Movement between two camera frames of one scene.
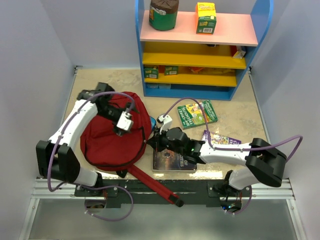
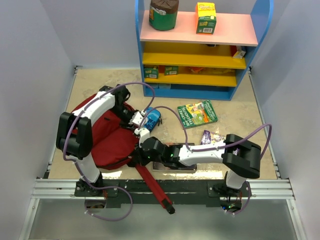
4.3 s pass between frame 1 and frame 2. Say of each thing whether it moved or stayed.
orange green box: stayed
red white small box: stayed
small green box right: stayed
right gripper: moved
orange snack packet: stayed
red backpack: moved
